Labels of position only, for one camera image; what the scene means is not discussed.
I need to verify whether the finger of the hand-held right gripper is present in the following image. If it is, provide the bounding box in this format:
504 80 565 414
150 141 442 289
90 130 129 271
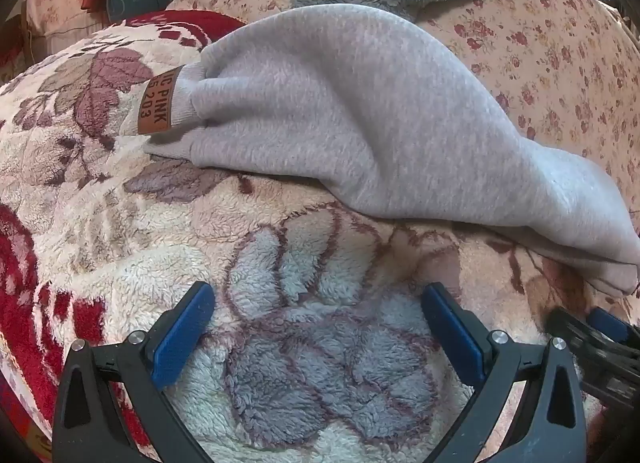
545 306 640 410

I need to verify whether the pink floral quilt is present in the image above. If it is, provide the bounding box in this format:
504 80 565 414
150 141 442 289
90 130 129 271
166 0 640 224

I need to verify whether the red white leaf-pattern fleece blanket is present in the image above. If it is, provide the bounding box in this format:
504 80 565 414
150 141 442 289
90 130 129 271
0 10 608 463

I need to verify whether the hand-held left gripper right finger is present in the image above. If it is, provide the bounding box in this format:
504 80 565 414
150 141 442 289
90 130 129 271
421 282 588 463

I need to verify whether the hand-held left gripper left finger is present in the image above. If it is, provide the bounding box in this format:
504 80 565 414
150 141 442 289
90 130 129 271
52 281 216 463

